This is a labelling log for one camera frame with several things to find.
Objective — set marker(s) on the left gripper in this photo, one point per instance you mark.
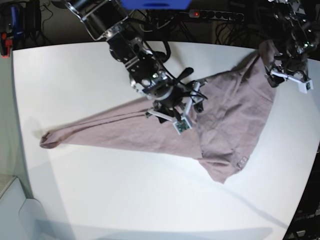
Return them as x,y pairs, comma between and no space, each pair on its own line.
288,66

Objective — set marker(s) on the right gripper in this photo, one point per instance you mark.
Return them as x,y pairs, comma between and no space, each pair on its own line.
172,101

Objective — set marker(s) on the mauve t-shirt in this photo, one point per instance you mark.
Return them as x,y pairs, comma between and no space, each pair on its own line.
222,138

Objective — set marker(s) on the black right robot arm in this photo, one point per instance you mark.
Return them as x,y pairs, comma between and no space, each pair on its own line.
108,20

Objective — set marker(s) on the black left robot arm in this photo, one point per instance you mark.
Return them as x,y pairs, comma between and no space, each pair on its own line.
300,38

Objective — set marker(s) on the black power strip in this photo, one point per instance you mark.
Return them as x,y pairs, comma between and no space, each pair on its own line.
216,15

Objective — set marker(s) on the blue box overhead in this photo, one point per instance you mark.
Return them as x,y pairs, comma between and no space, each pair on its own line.
156,4

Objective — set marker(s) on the red and blue clamp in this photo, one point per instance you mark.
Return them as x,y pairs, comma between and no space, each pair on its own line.
7,38

